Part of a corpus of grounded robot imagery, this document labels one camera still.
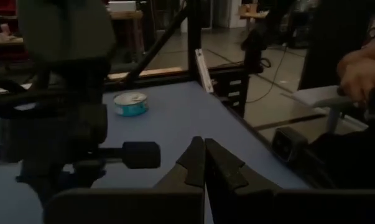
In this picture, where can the person's hand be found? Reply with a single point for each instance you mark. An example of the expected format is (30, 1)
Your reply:
(361, 74)

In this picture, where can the white mounting bracket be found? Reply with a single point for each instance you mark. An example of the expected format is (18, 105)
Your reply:
(204, 71)

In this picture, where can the white chair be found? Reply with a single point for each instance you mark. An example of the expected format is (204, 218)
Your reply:
(324, 96)

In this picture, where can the small black table camera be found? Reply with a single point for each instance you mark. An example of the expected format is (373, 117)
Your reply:
(286, 144)

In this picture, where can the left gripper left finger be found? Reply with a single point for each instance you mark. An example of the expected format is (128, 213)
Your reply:
(190, 168)

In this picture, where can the blue table mat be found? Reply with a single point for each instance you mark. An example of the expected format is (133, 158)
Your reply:
(174, 124)

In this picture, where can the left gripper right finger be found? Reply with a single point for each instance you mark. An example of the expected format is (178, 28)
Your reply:
(224, 171)

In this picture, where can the teal label tuna can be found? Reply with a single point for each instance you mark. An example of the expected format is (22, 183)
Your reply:
(130, 103)

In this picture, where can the person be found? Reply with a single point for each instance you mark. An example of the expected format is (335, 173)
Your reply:
(330, 37)

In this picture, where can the white background box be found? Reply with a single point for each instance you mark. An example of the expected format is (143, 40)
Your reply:
(122, 6)

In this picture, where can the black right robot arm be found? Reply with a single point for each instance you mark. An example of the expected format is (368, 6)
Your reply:
(66, 31)

